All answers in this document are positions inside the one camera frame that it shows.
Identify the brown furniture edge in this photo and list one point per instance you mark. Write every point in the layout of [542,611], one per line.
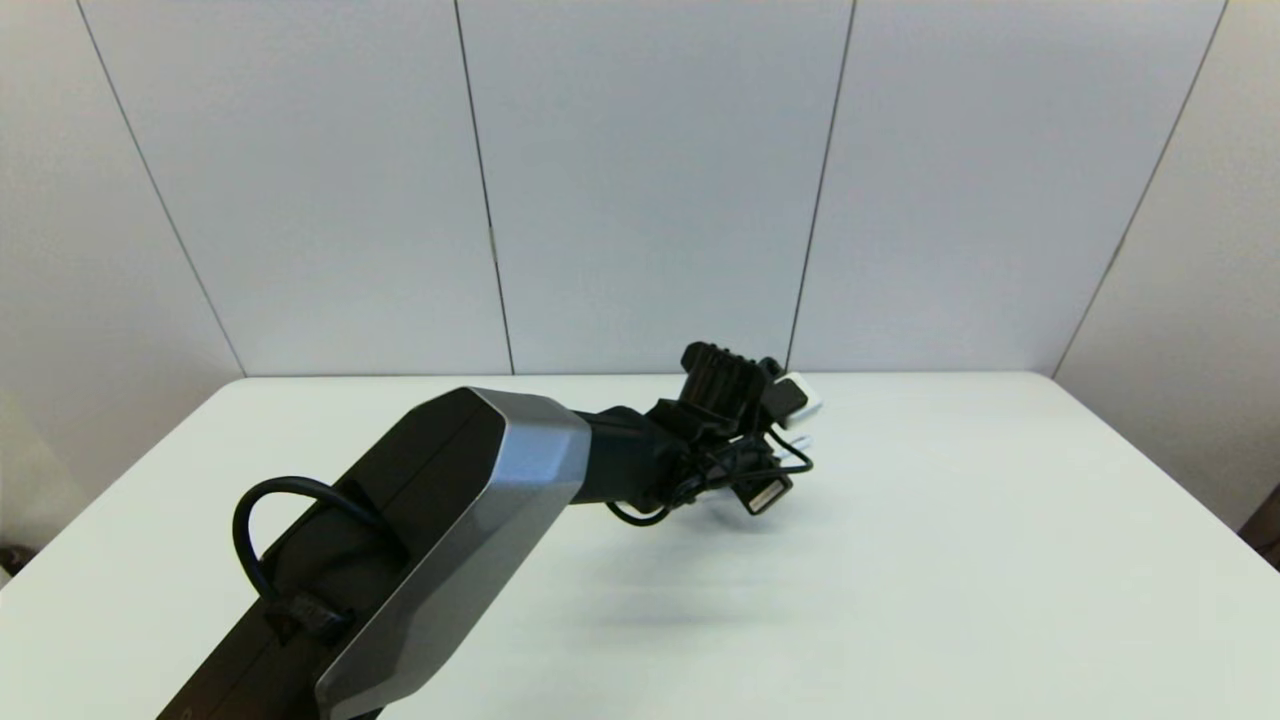
[1265,535]

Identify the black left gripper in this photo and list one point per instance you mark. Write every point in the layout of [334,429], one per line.
[720,385]

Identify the dark object beside table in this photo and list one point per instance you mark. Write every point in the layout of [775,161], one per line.
[12,560]

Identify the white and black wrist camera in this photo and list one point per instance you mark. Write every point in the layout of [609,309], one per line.
[797,395]

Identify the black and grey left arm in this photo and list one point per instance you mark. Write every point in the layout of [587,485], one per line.
[450,520]

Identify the white pen with silver clip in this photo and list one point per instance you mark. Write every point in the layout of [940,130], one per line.
[797,442]

